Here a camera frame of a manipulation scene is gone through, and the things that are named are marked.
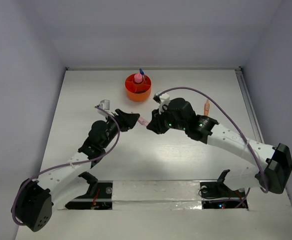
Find aluminium side rail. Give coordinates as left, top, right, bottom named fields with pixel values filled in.
left=235, top=67, right=264, bottom=143

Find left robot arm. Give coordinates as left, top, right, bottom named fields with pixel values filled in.
left=11, top=109, right=140, bottom=232

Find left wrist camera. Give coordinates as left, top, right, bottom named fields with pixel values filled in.
left=95, top=99, right=110, bottom=117

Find pink glue stick tube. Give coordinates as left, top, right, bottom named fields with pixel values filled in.
left=133, top=73, right=143, bottom=84

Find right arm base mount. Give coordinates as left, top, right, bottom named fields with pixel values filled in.
left=198, top=169, right=248, bottom=210

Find black handled scissors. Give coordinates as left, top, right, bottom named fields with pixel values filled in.
left=135, top=90, right=147, bottom=94

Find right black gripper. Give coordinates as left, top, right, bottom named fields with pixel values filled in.
left=146, top=104, right=187, bottom=135

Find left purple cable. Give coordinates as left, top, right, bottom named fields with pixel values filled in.
left=10, top=106, right=121, bottom=226

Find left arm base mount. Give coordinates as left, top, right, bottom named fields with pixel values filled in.
left=65, top=181, right=113, bottom=210

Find orange highlighter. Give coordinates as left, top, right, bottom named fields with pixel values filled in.
left=204, top=99, right=210, bottom=116

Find orange round organizer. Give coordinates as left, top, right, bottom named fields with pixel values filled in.
left=125, top=73, right=152, bottom=102

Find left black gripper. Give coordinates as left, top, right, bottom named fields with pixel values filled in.
left=101, top=109, right=138, bottom=149

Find pink highlighter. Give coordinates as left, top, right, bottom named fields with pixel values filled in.
left=138, top=116, right=149, bottom=127

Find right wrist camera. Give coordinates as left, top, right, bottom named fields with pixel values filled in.
left=153, top=91, right=170, bottom=114

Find clear blue-capped glue bottle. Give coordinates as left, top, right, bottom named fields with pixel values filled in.
left=139, top=68, right=146, bottom=82

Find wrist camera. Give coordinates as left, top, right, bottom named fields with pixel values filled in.
left=153, top=91, right=170, bottom=114
left=95, top=99, right=110, bottom=117

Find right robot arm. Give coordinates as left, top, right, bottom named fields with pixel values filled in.
left=147, top=94, right=292, bottom=196

